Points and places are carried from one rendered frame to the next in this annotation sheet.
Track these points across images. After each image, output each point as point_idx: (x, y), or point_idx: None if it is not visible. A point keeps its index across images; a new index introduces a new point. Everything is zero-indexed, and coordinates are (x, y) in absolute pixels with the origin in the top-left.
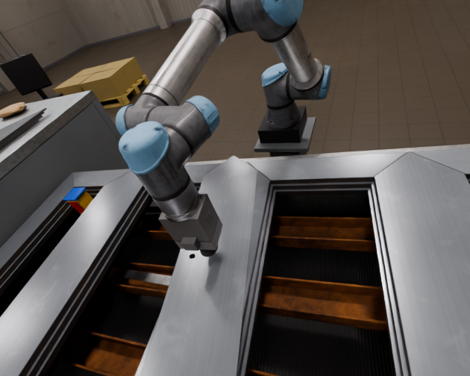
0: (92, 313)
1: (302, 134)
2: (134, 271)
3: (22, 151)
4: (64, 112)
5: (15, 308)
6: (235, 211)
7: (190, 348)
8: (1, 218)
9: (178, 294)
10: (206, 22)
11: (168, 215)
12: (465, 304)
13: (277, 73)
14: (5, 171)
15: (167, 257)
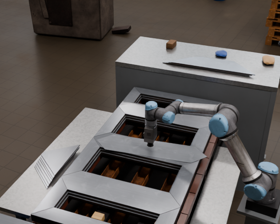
0: None
1: (254, 211)
2: (162, 138)
3: (217, 80)
4: (250, 83)
5: None
6: (167, 154)
7: (122, 143)
8: (188, 88)
9: (138, 140)
10: (214, 108)
11: None
12: (114, 190)
13: (259, 165)
14: (205, 79)
15: None
